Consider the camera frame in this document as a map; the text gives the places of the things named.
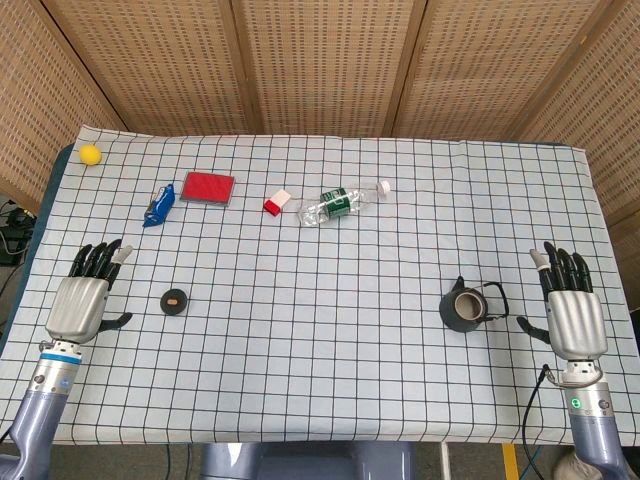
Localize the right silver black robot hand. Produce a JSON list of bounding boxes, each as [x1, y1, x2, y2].
[[516, 241, 609, 360]]

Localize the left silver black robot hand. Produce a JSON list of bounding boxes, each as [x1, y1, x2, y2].
[[44, 238, 135, 345]]

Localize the black round disc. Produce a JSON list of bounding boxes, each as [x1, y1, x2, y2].
[[160, 288, 190, 317]]

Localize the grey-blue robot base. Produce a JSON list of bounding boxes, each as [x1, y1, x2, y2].
[[199, 442, 416, 480]]

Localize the grey shoe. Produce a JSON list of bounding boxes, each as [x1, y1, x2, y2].
[[552, 452, 581, 480]]

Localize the flat red tray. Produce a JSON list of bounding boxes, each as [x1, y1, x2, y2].
[[178, 170, 237, 207]]

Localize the red and white small box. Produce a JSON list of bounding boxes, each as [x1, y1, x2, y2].
[[263, 188, 293, 217]]

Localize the white checkered tablecloth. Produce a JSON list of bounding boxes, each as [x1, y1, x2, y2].
[[0, 124, 640, 446]]

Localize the clear plastic bottle green label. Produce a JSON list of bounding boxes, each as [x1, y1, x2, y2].
[[298, 179, 392, 227]]

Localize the wooden woven folding screen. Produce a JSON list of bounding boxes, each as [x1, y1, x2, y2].
[[0, 0, 640, 261]]

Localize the black floor cables and devices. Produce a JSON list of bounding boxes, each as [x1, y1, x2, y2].
[[0, 199, 39, 266]]

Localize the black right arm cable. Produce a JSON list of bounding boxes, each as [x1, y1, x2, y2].
[[521, 364, 554, 480]]

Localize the dark teapot with wire handle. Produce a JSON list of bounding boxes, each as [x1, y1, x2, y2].
[[438, 275, 510, 334]]

